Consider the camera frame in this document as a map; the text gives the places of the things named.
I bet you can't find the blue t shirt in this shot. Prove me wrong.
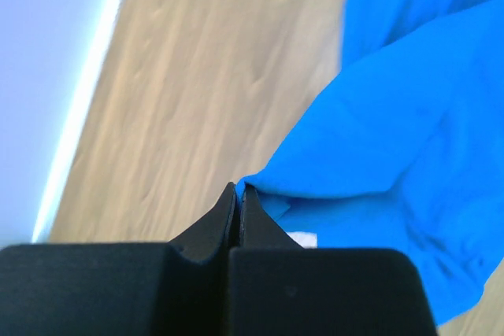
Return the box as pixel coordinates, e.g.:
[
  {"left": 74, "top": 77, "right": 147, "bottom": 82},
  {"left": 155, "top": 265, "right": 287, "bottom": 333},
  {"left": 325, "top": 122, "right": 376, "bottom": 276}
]
[{"left": 237, "top": 0, "right": 503, "bottom": 325}]

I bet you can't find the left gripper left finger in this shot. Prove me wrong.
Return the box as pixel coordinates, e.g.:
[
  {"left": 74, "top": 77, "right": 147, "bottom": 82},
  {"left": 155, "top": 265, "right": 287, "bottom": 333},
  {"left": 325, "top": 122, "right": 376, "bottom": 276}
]
[{"left": 1, "top": 184, "right": 236, "bottom": 335}]

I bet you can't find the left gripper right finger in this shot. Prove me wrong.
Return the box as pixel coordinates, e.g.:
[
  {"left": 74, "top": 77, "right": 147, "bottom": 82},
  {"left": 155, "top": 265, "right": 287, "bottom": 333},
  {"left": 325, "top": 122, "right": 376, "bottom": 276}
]
[{"left": 228, "top": 186, "right": 437, "bottom": 335}]

